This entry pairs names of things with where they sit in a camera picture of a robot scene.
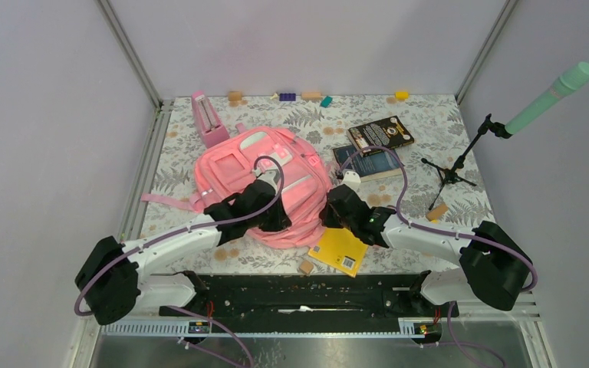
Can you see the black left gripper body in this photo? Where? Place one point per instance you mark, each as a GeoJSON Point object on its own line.
{"type": "Point", "coordinates": [271, 220]}

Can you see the dark blue book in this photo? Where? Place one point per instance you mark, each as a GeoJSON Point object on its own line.
{"type": "Point", "coordinates": [377, 166]}

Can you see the teal block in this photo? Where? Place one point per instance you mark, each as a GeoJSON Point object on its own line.
{"type": "Point", "coordinates": [326, 102]}

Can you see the long wooden block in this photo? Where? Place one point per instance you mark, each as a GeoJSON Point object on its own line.
{"type": "Point", "coordinates": [311, 95]}

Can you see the yellow notebook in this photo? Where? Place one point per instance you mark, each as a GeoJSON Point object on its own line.
{"type": "Point", "coordinates": [341, 250]}

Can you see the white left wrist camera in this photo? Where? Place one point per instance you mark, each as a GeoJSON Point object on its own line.
{"type": "Point", "coordinates": [271, 177]}

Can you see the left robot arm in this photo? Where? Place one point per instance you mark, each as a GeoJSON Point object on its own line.
{"type": "Point", "coordinates": [120, 277]}

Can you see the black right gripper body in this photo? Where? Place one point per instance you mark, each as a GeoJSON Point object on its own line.
{"type": "Point", "coordinates": [330, 218]}

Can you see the tan wooden wedge block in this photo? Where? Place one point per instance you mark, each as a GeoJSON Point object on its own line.
{"type": "Point", "coordinates": [437, 213]}

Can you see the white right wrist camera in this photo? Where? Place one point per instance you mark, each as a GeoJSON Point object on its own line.
{"type": "Point", "coordinates": [351, 179]}

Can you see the wooden block far left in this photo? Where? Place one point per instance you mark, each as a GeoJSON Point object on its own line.
{"type": "Point", "coordinates": [234, 95]}

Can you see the small wooden cube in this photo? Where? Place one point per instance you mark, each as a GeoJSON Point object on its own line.
{"type": "Point", "coordinates": [306, 267]}

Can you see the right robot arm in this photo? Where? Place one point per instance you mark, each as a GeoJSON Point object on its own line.
{"type": "Point", "coordinates": [488, 265]}

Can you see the black microphone tripod stand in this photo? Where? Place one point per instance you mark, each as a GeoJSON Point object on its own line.
{"type": "Point", "coordinates": [450, 176]}

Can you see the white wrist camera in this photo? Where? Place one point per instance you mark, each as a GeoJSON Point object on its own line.
{"type": "Point", "coordinates": [271, 177]}
{"type": "Point", "coordinates": [351, 179]}

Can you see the purple toy brick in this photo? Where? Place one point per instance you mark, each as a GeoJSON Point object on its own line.
{"type": "Point", "coordinates": [287, 97]}

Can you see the black paperback book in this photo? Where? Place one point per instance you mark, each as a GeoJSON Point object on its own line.
{"type": "Point", "coordinates": [387, 132]}

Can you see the pink student backpack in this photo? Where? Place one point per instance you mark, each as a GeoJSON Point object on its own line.
{"type": "Point", "coordinates": [230, 166]}

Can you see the yellow block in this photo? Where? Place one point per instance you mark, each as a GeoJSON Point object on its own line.
{"type": "Point", "coordinates": [402, 95]}

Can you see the mint green microphone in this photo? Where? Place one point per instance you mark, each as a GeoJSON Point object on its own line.
{"type": "Point", "coordinates": [566, 84]}

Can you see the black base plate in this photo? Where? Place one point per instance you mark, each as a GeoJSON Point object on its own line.
{"type": "Point", "coordinates": [323, 303]}

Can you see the pink metronome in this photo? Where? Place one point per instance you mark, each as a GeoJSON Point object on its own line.
{"type": "Point", "coordinates": [208, 124]}

